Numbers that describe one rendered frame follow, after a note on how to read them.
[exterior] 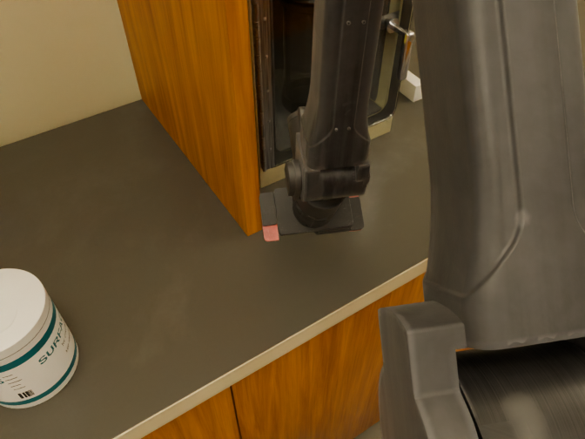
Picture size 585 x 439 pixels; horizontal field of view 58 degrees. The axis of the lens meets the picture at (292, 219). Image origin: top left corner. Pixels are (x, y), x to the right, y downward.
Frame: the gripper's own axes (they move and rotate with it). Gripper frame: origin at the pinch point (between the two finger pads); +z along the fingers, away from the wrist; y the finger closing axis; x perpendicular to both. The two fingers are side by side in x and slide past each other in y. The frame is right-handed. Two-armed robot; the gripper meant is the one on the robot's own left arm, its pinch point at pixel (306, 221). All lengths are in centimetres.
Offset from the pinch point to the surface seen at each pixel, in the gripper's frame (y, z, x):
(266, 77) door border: 3.2, -2.7, -23.0
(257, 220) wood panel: 7.0, 11.1, -3.6
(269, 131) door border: 3.2, 6.5, -17.9
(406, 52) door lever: -21.3, 0.7, -27.2
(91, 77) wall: 38, 29, -43
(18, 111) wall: 53, 28, -36
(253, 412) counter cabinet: 11.5, 25.1, 29.3
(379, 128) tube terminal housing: -20.9, 22.4, -22.5
